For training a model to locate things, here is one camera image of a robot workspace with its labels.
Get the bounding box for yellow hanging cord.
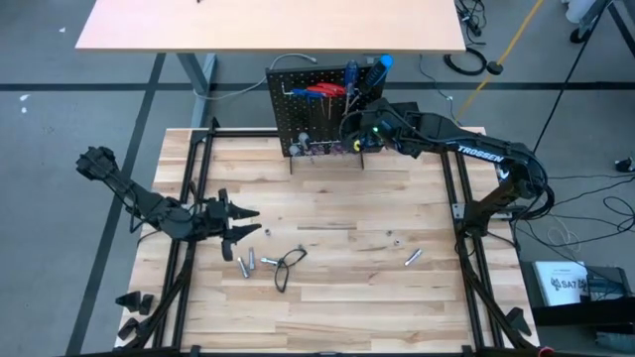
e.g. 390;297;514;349
451;0;547;126

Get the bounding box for red T-handle hex key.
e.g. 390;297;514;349
319;81;347;120
306;84;334;120

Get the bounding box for grey floor cable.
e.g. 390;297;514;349
192;53;318;102

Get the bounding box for black aluminium table frame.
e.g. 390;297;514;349
114;117;542;357

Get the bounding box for black coiled cable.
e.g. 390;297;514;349
443;47;489;77

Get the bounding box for black safety glasses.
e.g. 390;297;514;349
274;247;309;294

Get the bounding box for black floor cables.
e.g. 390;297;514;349
510;173;635;249

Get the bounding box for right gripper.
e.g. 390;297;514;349
340;97;417;156

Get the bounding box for blue T-handle hex key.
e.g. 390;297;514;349
291;87;323;121

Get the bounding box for black cable bundle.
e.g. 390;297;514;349
454;0;488;47

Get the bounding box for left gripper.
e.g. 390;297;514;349
195;187;263;263

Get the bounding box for black blue handled screwdriver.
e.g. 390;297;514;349
349;54;395;113

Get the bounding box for black metal pegboard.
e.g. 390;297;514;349
265;62;390;174

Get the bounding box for white printed booklet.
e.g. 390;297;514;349
533;260;590;307

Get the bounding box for clear blue Husky screwdriver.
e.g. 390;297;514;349
342;59;359;116

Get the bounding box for silver hook rail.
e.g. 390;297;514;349
280;81;373;98

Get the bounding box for black equipment case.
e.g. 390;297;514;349
519;260;635;328

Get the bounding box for white round container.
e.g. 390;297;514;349
563;0;609;25

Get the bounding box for light wood desk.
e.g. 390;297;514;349
73;0;467;129

